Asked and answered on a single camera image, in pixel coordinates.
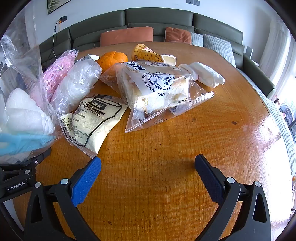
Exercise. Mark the white foam wrap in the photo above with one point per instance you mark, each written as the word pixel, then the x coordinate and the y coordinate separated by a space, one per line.
pixel 25 111

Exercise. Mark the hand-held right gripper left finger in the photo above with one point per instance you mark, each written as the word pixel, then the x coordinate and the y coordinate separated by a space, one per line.
pixel 86 180

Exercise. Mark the large clear plastic bag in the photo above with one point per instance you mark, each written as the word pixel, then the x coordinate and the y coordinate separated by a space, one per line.
pixel 27 69

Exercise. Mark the green sofa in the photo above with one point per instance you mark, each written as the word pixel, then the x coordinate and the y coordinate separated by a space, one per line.
pixel 161 18

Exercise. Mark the narrow orange cushion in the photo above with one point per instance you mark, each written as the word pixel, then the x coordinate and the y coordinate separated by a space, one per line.
pixel 177 34

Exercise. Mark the grey wall socket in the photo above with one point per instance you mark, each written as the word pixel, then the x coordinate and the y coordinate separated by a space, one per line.
pixel 193 1

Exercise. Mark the wide orange cushion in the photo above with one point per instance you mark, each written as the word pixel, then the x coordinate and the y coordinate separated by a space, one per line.
pixel 127 36

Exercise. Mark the printed clear bread bag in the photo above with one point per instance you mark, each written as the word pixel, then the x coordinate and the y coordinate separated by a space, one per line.
pixel 150 81

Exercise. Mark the framed wall picture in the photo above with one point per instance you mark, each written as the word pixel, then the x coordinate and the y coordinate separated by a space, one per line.
pixel 57 5

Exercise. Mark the clear zigzag-edged wrapper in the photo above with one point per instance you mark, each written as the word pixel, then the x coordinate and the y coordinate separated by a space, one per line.
pixel 161 115

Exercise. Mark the white curtain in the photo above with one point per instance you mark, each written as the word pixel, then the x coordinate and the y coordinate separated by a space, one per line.
pixel 275 46

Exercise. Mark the bag of pink shredded paper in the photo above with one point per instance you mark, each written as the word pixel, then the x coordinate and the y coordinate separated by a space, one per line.
pixel 54 74

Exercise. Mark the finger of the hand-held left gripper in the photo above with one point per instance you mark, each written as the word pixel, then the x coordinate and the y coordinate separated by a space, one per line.
pixel 40 155

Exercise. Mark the crushed yellow paper cup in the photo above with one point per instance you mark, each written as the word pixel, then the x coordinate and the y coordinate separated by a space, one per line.
pixel 144 54

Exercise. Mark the narrow grey striped cushion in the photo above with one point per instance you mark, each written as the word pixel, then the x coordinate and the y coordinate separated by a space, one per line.
pixel 196 39

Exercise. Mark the white powder packet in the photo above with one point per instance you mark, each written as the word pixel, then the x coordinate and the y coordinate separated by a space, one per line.
pixel 92 122

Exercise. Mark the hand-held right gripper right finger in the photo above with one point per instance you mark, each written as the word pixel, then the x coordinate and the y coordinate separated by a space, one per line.
pixel 209 178

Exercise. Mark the wide grey striped cushion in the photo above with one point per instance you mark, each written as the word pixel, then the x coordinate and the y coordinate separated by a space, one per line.
pixel 219 47

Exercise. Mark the wall outlet with charger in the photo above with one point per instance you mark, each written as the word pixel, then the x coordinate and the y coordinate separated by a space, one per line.
pixel 62 19

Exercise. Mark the orange bread bun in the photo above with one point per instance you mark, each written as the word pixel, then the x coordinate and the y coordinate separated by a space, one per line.
pixel 111 60

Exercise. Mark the bag of white shredded paper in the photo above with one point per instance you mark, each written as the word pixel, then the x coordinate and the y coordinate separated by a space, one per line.
pixel 74 81

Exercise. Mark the white sock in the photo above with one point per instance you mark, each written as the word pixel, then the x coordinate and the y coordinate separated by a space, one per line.
pixel 208 74

